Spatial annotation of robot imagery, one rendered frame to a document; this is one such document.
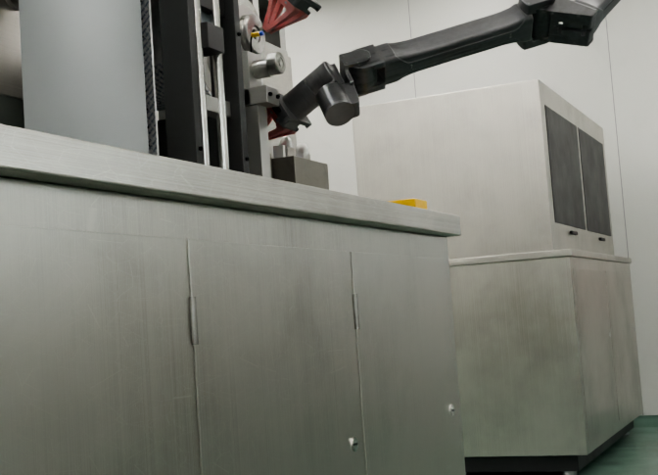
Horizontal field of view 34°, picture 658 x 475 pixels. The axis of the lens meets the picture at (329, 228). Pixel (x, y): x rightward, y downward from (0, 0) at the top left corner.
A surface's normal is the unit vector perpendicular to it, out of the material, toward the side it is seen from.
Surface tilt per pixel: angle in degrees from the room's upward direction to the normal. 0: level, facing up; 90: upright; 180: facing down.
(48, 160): 90
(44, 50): 90
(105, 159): 90
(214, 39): 90
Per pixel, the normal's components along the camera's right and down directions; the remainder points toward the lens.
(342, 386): 0.91, -0.10
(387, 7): -0.40, -0.05
